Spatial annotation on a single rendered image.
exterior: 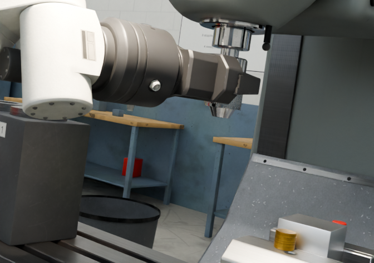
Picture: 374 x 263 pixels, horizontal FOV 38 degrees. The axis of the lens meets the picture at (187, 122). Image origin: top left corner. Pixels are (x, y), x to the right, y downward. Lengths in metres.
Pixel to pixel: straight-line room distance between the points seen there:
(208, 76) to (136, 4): 6.09
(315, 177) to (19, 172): 0.51
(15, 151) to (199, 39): 5.23
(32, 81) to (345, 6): 0.41
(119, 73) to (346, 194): 0.55
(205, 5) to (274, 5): 0.08
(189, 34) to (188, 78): 5.50
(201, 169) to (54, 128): 5.04
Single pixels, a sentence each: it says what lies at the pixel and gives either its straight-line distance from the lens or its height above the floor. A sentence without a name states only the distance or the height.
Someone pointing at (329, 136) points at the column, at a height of 1.18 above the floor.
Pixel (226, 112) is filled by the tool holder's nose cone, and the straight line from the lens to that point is 0.68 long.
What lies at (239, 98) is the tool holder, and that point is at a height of 1.22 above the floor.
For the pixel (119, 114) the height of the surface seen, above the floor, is 0.91.
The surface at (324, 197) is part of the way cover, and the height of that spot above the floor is 1.07.
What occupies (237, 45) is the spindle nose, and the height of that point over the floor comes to 1.28.
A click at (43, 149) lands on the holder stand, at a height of 1.10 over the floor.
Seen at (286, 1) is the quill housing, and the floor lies 1.34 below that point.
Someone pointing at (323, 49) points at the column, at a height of 1.33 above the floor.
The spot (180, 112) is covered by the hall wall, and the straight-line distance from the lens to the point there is 6.04.
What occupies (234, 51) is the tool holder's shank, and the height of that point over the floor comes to 1.28.
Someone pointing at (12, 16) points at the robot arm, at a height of 1.27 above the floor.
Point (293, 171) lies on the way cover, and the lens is 1.04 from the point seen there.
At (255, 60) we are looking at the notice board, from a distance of 5.58.
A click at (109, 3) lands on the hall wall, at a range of 7.02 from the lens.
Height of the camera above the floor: 1.22
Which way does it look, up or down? 3 degrees down
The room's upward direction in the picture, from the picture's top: 8 degrees clockwise
